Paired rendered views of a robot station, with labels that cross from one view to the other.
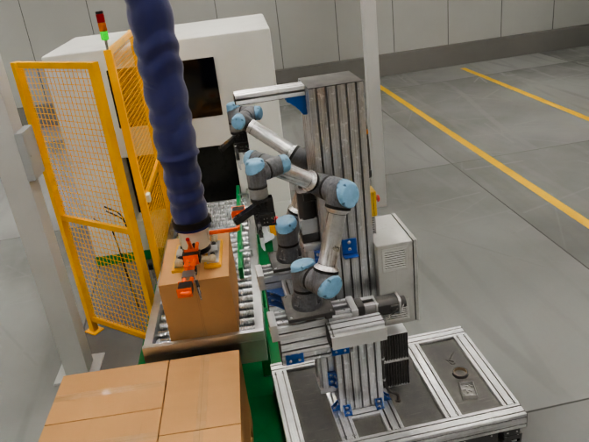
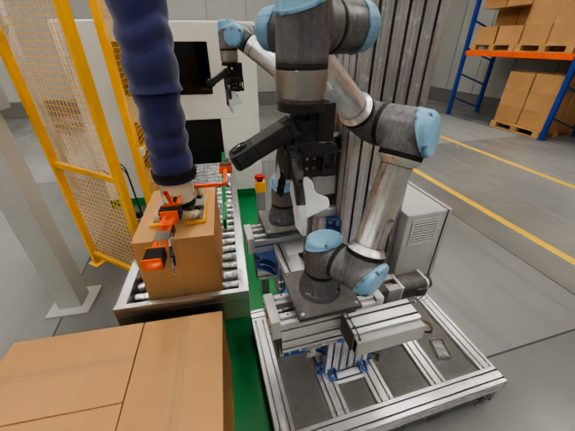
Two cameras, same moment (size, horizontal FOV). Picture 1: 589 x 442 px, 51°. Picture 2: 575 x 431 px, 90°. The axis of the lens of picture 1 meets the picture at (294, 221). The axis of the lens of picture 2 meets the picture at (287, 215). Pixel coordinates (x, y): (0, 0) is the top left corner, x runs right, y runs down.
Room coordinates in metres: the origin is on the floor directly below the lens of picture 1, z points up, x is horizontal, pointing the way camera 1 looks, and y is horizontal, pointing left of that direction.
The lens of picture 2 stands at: (1.79, 0.22, 1.80)
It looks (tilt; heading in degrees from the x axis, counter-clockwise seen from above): 31 degrees down; 351
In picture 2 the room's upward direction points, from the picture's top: straight up
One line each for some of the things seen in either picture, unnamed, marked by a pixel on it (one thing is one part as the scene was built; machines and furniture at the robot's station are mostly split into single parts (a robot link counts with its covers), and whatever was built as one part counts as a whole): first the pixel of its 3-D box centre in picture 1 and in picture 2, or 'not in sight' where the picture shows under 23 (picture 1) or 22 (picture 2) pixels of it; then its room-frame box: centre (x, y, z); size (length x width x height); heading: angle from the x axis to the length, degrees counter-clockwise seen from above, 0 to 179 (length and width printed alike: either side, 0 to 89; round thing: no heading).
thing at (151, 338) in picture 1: (168, 267); (161, 213); (4.13, 0.98, 0.50); 2.31 x 0.05 x 0.19; 3
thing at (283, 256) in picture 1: (288, 249); (283, 209); (3.01, 0.05, 1.09); 0.15 x 0.15 x 0.10
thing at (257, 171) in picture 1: (256, 173); (304, 22); (2.25, 0.12, 1.82); 0.09 x 0.08 x 0.11; 127
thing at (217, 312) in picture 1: (202, 284); (186, 238); (3.34, 0.62, 0.75); 0.60 x 0.40 x 0.40; 3
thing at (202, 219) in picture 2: (213, 251); (198, 205); (3.33, 0.51, 0.97); 0.34 x 0.10 x 0.05; 1
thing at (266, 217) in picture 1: (263, 210); (304, 139); (2.25, 0.12, 1.66); 0.09 x 0.08 x 0.12; 97
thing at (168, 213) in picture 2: (191, 257); (170, 212); (3.08, 0.59, 1.08); 0.10 x 0.08 x 0.06; 91
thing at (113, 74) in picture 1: (150, 173); (148, 132); (4.73, 1.10, 1.05); 1.17 x 0.10 x 2.10; 3
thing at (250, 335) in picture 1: (203, 342); (184, 301); (2.97, 0.60, 0.58); 0.70 x 0.03 x 0.06; 93
